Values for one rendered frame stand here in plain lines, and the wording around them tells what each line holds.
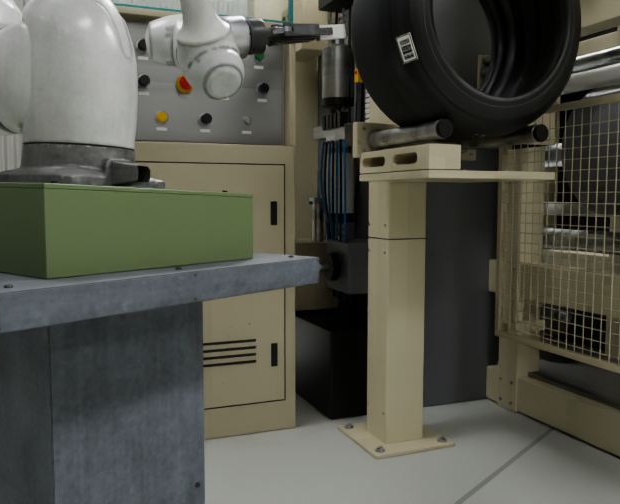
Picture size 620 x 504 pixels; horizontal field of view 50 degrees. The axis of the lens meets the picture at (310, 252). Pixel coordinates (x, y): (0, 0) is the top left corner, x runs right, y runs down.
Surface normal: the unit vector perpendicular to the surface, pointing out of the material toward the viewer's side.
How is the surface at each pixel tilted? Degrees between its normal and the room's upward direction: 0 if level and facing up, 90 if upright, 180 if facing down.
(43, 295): 90
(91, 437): 90
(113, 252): 90
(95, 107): 93
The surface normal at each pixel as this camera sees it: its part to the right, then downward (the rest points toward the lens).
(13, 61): -0.29, 0.01
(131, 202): 0.78, 0.05
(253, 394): 0.37, 0.07
